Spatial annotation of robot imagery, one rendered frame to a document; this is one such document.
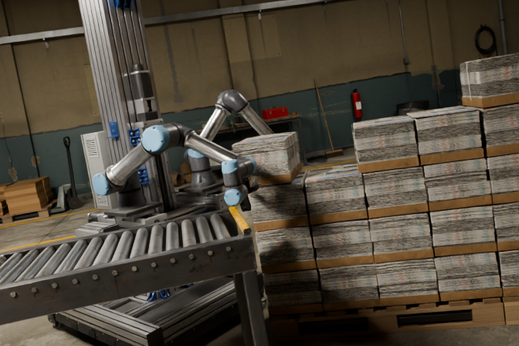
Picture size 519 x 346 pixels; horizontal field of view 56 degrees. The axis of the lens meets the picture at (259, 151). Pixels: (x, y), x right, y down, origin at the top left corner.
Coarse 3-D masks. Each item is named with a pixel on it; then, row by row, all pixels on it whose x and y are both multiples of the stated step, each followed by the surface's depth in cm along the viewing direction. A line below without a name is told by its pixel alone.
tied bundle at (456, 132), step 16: (464, 112) 229; (416, 128) 235; (432, 128) 233; (448, 128) 231; (464, 128) 230; (480, 128) 228; (432, 144) 233; (448, 144) 232; (464, 144) 230; (480, 144) 229
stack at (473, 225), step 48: (288, 192) 247; (336, 192) 244; (384, 192) 241; (432, 192) 236; (480, 192) 232; (288, 240) 250; (336, 240) 246; (384, 240) 243; (432, 240) 240; (480, 240) 235; (288, 288) 255; (336, 288) 250; (384, 288) 246; (432, 288) 242; (480, 288) 238; (288, 336) 258; (336, 336) 253
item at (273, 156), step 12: (240, 144) 249; (252, 144) 247; (264, 144) 246; (276, 144) 244; (288, 144) 249; (252, 156) 249; (264, 156) 248; (276, 156) 246; (288, 156) 247; (264, 168) 249; (276, 168) 247; (288, 168) 246
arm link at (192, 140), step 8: (184, 128) 232; (184, 136) 230; (192, 136) 231; (200, 136) 232; (184, 144) 239; (192, 144) 230; (200, 144) 228; (208, 144) 227; (216, 144) 228; (200, 152) 229; (208, 152) 227; (216, 152) 225; (224, 152) 224; (232, 152) 226; (216, 160) 226; (224, 160) 223; (240, 160) 221; (248, 160) 223; (248, 168) 218
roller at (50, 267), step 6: (60, 246) 204; (66, 246) 205; (60, 252) 196; (66, 252) 200; (54, 258) 187; (60, 258) 190; (48, 264) 180; (54, 264) 182; (42, 270) 172; (48, 270) 174; (54, 270) 178; (36, 276) 166
